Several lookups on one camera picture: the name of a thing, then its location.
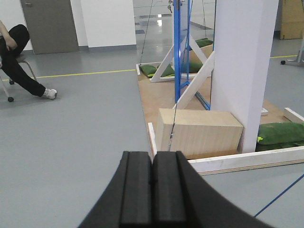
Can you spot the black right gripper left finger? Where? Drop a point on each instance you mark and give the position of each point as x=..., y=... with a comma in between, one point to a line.
x=126, y=201

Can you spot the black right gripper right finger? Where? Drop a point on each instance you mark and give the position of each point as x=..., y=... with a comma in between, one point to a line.
x=183, y=199

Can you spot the blue door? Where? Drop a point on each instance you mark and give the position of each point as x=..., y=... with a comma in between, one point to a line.
x=181, y=34

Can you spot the grey room door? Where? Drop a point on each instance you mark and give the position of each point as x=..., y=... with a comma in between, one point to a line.
x=51, y=26

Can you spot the light wooden box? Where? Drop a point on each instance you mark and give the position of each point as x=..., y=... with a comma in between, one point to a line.
x=197, y=133

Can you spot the white wooden diagonal brace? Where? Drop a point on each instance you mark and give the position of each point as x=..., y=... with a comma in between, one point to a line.
x=196, y=82

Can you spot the plywood base platform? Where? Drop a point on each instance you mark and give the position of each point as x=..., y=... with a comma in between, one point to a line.
x=155, y=96

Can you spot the green sandbag near right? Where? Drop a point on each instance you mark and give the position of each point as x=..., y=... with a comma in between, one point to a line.
x=279, y=135

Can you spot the white far triangular brace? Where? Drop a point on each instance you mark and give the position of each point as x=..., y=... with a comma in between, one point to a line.
x=197, y=57

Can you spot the green sandbag far left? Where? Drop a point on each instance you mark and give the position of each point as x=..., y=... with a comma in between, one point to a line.
x=148, y=70

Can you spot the metal rolling chair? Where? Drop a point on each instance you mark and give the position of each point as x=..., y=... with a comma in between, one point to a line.
x=10, y=66

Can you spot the green sandbag on box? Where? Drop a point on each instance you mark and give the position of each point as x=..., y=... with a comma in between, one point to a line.
x=203, y=42

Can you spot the seated person in black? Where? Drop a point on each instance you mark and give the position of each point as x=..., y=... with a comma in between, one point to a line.
x=12, y=43

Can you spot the cardboard box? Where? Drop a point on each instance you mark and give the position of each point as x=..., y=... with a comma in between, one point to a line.
x=292, y=20

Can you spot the white left base rail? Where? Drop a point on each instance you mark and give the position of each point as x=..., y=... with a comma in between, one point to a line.
x=152, y=141

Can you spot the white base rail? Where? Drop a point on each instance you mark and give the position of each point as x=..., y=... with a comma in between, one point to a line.
x=152, y=141
x=248, y=161

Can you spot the white front base rail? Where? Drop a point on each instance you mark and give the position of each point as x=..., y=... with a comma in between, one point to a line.
x=248, y=161

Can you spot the white wall panel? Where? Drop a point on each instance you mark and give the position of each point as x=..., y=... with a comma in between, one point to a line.
x=243, y=39

